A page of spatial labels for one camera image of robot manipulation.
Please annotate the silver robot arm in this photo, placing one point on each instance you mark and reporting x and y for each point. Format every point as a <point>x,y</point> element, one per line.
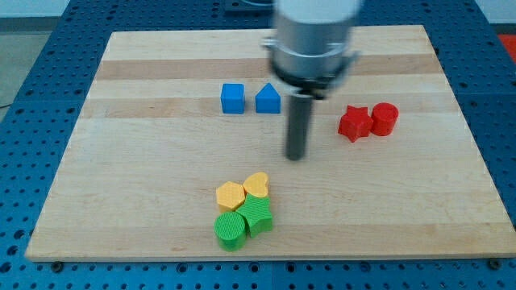
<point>308,52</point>

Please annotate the red cylinder block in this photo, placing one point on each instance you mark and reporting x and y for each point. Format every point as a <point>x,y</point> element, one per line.
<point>384,116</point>

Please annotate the red star block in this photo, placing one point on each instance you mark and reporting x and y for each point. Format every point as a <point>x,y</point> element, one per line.
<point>355,123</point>

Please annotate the yellow heart block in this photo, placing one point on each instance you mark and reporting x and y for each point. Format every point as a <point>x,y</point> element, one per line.
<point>257,185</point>

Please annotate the green star block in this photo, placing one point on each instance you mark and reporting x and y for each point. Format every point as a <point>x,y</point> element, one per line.
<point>257,214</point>

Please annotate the blue triangle block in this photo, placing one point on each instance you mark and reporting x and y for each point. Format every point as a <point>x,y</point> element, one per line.
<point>268,100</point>

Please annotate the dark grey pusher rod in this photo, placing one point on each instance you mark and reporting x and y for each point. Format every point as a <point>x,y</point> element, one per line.
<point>299,113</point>

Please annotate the green cylinder block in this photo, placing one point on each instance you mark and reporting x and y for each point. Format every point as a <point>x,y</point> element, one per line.
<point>230,230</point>

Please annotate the light wooden board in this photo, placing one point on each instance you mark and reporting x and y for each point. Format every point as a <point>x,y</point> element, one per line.
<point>138,177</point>

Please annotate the blue cube block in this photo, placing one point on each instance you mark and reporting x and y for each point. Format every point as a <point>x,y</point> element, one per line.
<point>232,98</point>

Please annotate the yellow hexagon block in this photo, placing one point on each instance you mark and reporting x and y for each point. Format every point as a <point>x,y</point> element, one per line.
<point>230,196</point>

